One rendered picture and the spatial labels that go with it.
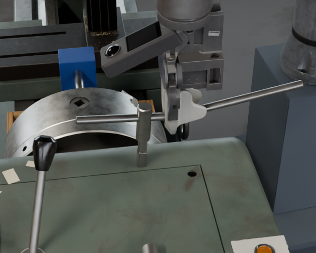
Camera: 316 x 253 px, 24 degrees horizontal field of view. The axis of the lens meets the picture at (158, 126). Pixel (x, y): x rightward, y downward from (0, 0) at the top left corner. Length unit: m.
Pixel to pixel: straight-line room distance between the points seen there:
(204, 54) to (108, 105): 0.34
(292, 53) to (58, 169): 0.65
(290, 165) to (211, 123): 1.53
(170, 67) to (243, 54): 2.63
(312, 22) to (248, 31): 2.27
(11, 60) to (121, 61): 0.92
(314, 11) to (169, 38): 0.59
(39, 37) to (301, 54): 0.73
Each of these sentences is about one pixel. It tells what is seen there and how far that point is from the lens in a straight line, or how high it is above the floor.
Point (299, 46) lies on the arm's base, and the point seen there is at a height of 1.17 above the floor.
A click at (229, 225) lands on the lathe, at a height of 1.25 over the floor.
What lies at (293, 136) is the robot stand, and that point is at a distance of 1.61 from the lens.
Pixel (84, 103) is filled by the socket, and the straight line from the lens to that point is 1.29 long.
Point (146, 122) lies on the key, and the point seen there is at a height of 1.35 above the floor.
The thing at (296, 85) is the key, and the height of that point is 1.39.
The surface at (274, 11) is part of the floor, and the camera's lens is 3.98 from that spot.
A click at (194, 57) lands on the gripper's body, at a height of 1.47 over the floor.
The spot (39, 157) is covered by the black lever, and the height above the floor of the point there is 1.38.
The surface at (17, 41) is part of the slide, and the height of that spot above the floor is 0.97.
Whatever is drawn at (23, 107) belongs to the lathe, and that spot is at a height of 0.86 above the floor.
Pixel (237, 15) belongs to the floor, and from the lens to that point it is 3.91.
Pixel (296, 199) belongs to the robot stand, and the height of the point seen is 0.79.
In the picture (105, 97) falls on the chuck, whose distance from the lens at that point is 1.31.
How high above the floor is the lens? 2.03
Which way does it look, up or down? 40 degrees down
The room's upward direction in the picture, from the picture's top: straight up
